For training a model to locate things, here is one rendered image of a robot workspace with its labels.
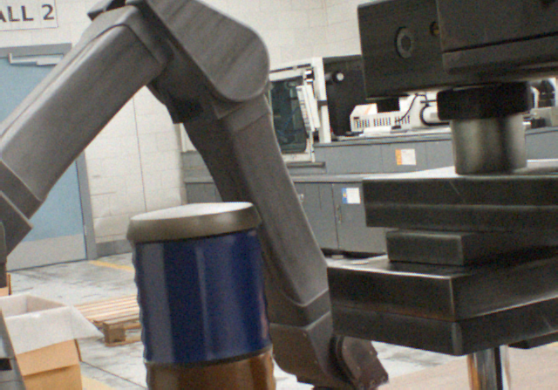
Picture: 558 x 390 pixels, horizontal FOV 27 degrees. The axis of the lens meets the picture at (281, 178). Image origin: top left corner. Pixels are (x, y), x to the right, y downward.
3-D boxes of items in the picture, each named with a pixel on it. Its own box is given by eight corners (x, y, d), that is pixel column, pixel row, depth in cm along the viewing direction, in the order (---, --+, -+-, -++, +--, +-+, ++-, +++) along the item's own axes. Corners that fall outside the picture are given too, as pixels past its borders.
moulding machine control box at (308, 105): (296, 133, 957) (292, 86, 955) (320, 130, 968) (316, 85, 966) (308, 132, 941) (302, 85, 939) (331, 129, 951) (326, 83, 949)
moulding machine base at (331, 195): (188, 243, 1217) (178, 152, 1212) (272, 230, 1265) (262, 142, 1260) (536, 283, 733) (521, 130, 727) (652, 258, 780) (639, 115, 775)
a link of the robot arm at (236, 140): (333, 397, 98) (186, 41, 89) (285, 388, 103) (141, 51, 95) (381, 359, 101) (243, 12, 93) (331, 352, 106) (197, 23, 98)
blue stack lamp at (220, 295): (232, 328, 36) (220, 222, 36) (296, 341, 33) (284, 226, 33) (120, 352, 34) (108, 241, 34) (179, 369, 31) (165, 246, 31)
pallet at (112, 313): (215, 297, 816) (213, 277, 815) (287, 311, 729) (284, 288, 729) (53, 330, 756) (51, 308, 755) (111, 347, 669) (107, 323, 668)
